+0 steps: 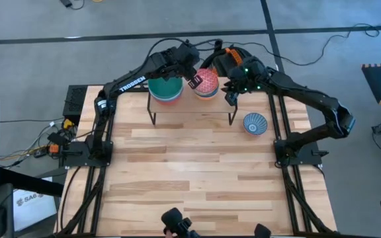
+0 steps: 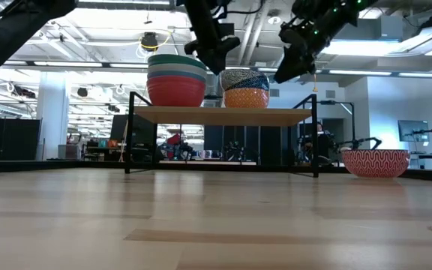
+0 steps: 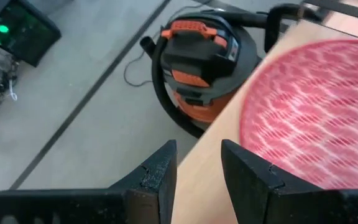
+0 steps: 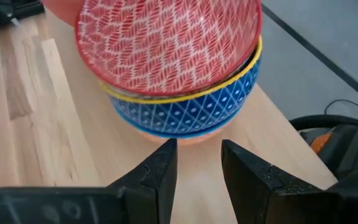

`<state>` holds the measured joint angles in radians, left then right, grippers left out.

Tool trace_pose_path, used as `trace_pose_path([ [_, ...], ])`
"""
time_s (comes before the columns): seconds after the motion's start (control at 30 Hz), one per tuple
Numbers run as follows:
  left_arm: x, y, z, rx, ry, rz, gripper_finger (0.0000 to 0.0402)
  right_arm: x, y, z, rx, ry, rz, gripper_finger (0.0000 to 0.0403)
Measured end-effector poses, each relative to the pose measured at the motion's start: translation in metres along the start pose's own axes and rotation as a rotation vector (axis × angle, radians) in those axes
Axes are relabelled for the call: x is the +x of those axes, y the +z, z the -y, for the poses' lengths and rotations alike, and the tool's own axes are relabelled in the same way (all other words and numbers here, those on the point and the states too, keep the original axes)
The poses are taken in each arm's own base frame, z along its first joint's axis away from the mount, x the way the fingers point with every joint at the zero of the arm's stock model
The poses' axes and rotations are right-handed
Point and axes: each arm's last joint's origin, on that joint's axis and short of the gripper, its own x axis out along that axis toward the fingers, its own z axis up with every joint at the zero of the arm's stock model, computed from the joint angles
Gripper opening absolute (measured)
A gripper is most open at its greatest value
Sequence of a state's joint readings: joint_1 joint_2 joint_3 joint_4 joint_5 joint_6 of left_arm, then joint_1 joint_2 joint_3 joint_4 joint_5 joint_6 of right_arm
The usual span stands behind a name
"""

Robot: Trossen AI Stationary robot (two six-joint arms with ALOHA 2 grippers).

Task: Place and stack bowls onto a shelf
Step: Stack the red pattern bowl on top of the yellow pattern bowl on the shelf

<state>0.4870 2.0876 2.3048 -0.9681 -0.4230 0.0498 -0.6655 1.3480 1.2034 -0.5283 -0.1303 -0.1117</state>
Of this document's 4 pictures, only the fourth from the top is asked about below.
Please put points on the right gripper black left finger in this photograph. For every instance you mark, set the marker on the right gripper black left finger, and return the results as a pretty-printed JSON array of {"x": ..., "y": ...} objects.
[{"x": 154, "y": 186}]

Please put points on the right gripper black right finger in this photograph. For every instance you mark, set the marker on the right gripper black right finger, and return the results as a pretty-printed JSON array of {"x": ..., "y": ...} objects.
[{"x": 253, "y": 193}]

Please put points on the orange patterned bowl blue inside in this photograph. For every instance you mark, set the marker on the orange patterned bowl blue inside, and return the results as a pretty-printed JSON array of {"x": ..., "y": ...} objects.
[{"x": 185, "y": 141}]

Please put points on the navy diamond bowl yellow inside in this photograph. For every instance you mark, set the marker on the navy diamond bowl yellow inside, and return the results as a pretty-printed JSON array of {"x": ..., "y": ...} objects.
[{"x": 191, "y": 113}]

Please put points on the red herringbone patterned bowl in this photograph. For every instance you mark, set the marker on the red herringbone patterned bowl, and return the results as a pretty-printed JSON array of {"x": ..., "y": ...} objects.
[{"x": 166, "y": 46}]

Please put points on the plain red bowl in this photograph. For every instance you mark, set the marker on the plain red bowl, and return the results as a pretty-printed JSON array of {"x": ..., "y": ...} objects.
[{"x": 62, "y": 11}]

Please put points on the black and orange vacuum cleaner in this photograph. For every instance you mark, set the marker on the black and orange vacuum cleaner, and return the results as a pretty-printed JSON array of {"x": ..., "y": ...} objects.
[{"x": 353, "y": 149}]

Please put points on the black aluminium rig frame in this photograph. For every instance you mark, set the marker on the black aluminium rig frame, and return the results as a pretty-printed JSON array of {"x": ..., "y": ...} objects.
[{"x": 30, "y": 7}]

